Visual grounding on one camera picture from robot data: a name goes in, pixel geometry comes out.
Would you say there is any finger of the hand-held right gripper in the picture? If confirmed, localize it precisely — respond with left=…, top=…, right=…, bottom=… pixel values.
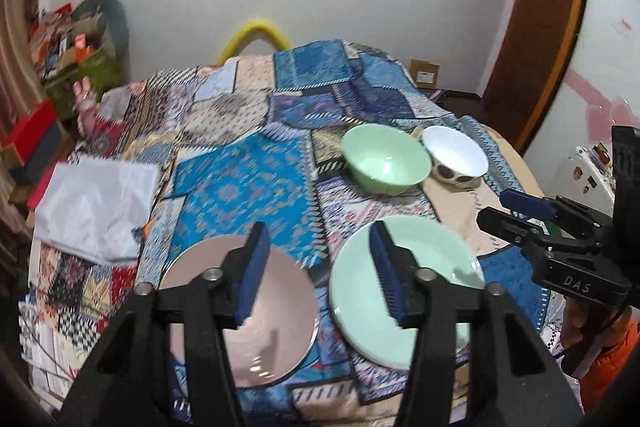
left=499, top=188, right=612, bottom=231
left=476, top=206, right=549, bottom=251

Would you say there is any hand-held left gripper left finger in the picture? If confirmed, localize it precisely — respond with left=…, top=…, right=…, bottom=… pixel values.
left=57, top=221, right=272, bottom=427

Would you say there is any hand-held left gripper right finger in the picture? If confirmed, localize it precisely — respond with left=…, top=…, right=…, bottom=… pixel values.
left=368, top=222, right=586, bottom=427

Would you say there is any light green plate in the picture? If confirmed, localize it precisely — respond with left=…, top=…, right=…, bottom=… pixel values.
left=328, top=215, right=487, bottom=372

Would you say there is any pink plate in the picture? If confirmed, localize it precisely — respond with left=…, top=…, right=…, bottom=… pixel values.
left=159, top=235, right=320, bottom=389

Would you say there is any person's right forearm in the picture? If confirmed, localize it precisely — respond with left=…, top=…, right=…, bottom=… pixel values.
left=580, top=317, right=640, bottom=413

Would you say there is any person's right hand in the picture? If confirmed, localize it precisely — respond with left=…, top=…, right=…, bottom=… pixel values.
left=560, top=294, right=631, bottom=354

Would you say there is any white refrigerator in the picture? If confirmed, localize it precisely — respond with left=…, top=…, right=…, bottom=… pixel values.
left=547, top=146, right=617, bottom=210

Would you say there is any white spotted bowl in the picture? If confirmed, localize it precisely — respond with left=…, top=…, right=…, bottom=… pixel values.
left=421, top=125, right=489, bottom=192

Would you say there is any patchwork blanket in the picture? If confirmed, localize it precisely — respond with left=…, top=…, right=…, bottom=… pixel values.
left=20, top=39, right=551, bottom=427

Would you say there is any light green bowl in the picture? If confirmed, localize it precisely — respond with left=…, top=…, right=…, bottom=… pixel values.
left=341, top=123, right=432, bottom=196

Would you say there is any small cardboard box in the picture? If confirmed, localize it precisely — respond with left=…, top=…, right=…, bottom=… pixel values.
left=409, top=59, right=441, bottom=88

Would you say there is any white plastic sheet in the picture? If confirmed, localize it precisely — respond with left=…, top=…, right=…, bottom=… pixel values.
left=35, top=157, right=163, bottom=265

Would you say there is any red flat box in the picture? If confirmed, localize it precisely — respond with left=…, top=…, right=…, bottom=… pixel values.
left=27, top=159, right=66, bottom=210

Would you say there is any pink bunny toy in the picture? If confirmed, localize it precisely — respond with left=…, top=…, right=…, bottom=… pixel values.
left=74, top=77, right=103, bottom=135

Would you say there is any dark grey box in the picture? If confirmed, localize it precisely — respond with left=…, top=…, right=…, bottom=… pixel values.
left=10, top=122, right=66, bottom=185

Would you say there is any yellow foam tube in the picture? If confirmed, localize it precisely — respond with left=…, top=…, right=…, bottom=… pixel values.
left=220, top=19, right=292, bottom=62

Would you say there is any green box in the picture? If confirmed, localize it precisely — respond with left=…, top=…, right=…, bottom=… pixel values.
left=45, top=52, right=121, bottom=118

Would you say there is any grey-green cushion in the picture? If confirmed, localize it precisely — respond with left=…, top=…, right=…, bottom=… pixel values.
left=75, top=0, right=132, bottom=82

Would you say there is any pile of small boxes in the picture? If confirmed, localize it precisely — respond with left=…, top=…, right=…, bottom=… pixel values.
left=27, top=0, right=108, bottom=75

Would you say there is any striped pink curtain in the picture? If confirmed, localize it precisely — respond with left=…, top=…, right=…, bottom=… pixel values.
left=0, top=0, right=56, bottom=122

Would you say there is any pink wall sticker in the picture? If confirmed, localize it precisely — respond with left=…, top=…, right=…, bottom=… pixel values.
left=565, top=67, right=640, bottom=142

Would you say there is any wooden door frame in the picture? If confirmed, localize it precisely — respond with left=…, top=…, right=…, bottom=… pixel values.
left=480, top=0, right=592, bottom=155

